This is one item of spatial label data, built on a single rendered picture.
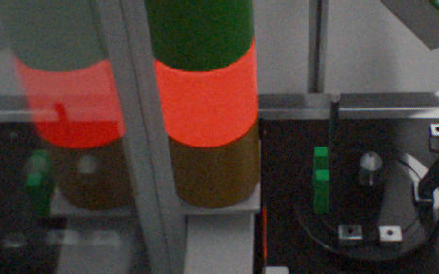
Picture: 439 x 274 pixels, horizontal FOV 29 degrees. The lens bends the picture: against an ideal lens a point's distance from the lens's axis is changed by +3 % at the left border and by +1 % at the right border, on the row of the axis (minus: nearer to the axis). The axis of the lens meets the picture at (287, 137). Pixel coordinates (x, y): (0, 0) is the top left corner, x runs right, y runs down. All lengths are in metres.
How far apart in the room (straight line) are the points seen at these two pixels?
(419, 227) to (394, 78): 0.35
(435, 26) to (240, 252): 0.52
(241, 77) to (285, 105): 0.53
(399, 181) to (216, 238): 0.38
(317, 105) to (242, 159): 0.49
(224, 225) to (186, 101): 0.10
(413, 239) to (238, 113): 0.40
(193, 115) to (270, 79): 0.69
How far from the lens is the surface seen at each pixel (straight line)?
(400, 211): 0.79
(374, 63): 1.11
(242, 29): 0.37
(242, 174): 0.44
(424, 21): 0.92
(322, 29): 0.89
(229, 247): 0.46
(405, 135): 0.88
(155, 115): 0.41
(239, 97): 0.39
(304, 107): 0.92
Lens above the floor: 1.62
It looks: 48 degrees down
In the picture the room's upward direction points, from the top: straight up
